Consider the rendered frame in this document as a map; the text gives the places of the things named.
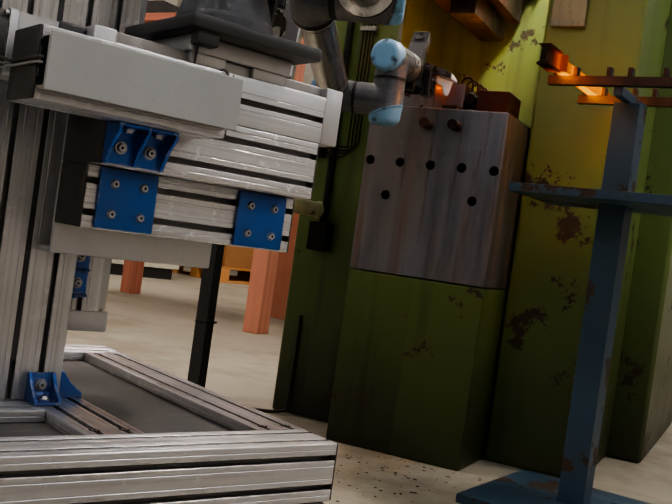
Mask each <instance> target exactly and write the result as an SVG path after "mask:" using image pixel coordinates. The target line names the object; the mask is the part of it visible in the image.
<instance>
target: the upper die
mask: <svg viewBox="0 0 672 504"><path fill-rule="evenodd" d="M433 1H435V2H436V3H437V4H438V5H439V6H440V7H441V8H442V9H443V10H445V11H446V12H447V13H448V14H449V15H450V16H451V17H452V18H453V19H455V20H456V21H457V22H458V23H460V22H459V21H458V20H457V19H456V18H455V17H453V16H452V15H451V14H450V13H449V11H450V4H451V0H433ZM486 1H487V2H488V4H489V5H490V6H491V7H492V8H493V9H494V10H495V11H496V12H497V13H498V14H499V15H500V16H501V17H502V19H503V20H504V21H505V22H506V24H520V19H521V12H522V5H523V0H486Z"/></svg>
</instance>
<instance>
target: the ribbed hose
mask: <svg viewBox="0 0 672 504"><path fill-rule="evenodd" d="M347 23H348V24H347V29H346V30H347V31H346V37H345V38H346V39H345V44H344V45H345V46H344V51H343V53H344V54H343V60H344V65H345V70H346V75H347V74H348V69H349V63H350V62H349V61H350V60H349V59H350V54H351V48H352V47H351V46H352V45H351V44H352V41H353V40H352V39H353V34H354V30H353V29H354V26H355V25H354V24H355V22H349V21H348V22H347ZM347 76H348V75H347ZM342 113H343V112H340V119H339V126H338V133H337V141H336V146H335V147H330V151H329V155H330V156H329V159H328V160H329V161H328V166H327V174H326V175H327V176H326V179H325V180H326V181H325V189H324V190H325V191H324V194H323V195H324V196H323V201H322V202H323V206H324V213H323V214H322V216H321V217H320V222H318V221H310V223H309V230H308V237H307V244H306V249H310V250H317V251H324V252H330V247H331V240H332V233H333V225H334V224H332V223H327V218H328V217H327V216H328V213H329V212H328V211H329V210H328V209H329V204H330V202H329V201H330V198H331V197H330V196H331V191H332V190H331V189H332V187H331V186H332V183H333V182H332V181H333V176H334V175H333V174H334V168H335V167H334V166H335V163H336V162H335V161H336V157H335V156H336V151H337V150H336V149H337V148H338V147H337V145H338V141H339V140H338V139H339V133H340V132H339V131H340V126H341V125H340V124H341V119H342V117H341V116H342Z"/></svg>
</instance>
